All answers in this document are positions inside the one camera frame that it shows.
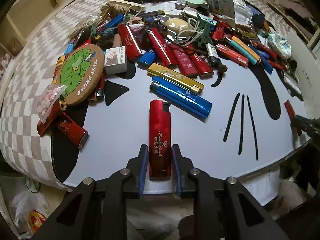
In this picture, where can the white shoe box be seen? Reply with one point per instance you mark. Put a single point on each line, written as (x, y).
(307, 73)

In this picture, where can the glitter red lighter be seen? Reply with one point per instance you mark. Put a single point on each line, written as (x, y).
(289, 110)

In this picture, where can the panda print mat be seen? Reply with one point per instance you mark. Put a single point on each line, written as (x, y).
(248, 127)

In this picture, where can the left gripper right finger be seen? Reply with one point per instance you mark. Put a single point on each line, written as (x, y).
(184, 186)

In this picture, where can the small white box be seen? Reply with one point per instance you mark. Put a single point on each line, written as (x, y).
(115, 60)

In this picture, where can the light blue lighter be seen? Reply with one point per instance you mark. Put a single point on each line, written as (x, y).
(242, 51)

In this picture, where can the red Lamborghini lighter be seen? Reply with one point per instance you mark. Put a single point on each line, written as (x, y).
(232, 55)

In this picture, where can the red Flower Land lighter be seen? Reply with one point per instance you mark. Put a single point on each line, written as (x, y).
(160, 154)

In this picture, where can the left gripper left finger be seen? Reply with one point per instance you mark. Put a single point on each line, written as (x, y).
(138, 167)

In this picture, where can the floral fabric pouch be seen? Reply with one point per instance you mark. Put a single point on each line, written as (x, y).
(280, 45)

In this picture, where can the wooden shelf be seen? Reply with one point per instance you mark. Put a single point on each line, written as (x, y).
(24, 19)

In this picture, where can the orange yellow lighter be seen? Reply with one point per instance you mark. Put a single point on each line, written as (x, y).
(246, 48)

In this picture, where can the bag of pink beads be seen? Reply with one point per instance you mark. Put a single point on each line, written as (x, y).
(47, 99)

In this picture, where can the round cork frog coaster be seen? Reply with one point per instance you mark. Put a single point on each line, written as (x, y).
(80, 73)

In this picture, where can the blue metallic lighter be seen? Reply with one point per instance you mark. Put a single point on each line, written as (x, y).
(181, 97)

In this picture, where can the dark blue lighter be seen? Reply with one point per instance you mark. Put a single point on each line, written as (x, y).
(263, 61)

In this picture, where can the gold lighter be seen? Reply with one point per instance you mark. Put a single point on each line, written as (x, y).
(175, 77)

